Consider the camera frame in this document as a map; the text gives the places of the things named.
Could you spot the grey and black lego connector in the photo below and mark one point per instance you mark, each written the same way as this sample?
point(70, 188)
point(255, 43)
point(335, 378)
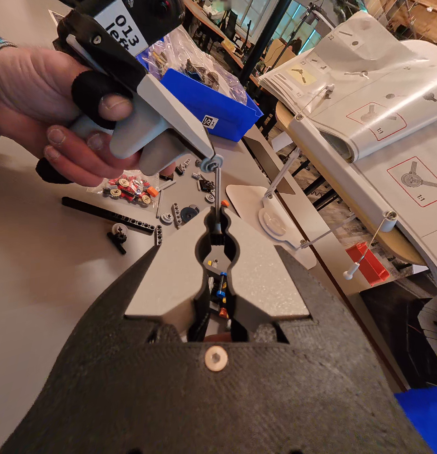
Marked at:
point(179, 169)

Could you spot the lego axle assembly with gear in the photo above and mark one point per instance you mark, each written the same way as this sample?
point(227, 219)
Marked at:
point(217, 191)

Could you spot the person's left hand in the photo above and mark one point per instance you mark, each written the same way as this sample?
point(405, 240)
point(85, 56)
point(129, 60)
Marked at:
point(26, 88)

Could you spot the black lego plate assembly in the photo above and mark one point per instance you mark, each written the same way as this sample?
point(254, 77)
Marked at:
point(206, 185)

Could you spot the grey lego pulley wheel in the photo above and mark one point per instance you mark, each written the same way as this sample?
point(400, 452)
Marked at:
point(212, 164)
point(210, 197)
point(166, 217)

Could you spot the lego instruction booklet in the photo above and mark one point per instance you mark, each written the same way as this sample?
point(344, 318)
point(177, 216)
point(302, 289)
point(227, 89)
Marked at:
point(381, 88)

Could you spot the grey lego axle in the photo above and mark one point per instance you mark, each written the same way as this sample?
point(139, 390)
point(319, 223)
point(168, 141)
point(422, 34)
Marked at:
point(167, 185)
point(158, 204)

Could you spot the long black lego beam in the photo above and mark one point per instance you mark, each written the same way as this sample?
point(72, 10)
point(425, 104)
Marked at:
point(108, 214)

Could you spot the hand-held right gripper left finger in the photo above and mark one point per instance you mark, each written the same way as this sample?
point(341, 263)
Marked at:
point(165, 283)

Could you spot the lego sticker sheet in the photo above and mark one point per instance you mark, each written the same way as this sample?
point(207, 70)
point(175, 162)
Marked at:
point(60, 17)

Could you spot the blue storage bin with tag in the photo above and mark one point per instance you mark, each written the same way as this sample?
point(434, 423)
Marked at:
point(190, 92)

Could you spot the white book stand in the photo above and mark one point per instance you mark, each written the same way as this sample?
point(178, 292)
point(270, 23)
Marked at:
point(250, 198)

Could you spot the small grey lego connector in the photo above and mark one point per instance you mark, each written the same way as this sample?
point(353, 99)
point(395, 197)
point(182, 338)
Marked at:
point(196, 175)

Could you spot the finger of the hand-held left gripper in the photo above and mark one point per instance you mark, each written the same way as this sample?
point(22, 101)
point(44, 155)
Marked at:
point(161, 159)
point(172, 113)

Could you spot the partly built lego model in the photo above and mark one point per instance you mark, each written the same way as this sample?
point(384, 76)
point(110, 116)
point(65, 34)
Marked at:
point(220, 283)

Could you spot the black pole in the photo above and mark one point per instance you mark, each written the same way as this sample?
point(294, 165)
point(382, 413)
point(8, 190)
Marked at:
point(264, 39)

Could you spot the short grey lego beam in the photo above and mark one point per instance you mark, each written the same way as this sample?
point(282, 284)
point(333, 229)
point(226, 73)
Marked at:
point(158, 235)

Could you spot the red plastic bin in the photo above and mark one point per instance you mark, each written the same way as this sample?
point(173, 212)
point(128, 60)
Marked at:
point(367, 262)

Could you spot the black lego bracket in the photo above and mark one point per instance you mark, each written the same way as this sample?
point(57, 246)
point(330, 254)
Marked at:
point(166, 176)

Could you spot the bag of red lego pieces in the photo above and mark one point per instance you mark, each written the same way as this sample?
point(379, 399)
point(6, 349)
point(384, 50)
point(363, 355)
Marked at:
point(129, 188)

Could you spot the dark blue lego disc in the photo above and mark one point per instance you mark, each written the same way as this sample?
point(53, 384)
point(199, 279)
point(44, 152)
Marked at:
point(190, 213)

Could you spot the clear bags of lego parts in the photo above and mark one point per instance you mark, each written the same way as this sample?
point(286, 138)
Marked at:
point(200, 60)

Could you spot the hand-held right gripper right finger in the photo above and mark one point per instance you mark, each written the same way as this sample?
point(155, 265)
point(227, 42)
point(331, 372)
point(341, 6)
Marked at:
point(268, 283)

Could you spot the grey holed lego beam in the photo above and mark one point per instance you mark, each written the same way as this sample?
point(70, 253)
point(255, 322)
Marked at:
point(176, 212)

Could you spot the plain blue storage bin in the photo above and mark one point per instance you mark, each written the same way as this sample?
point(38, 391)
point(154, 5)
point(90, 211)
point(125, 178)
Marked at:
point(422, 418)

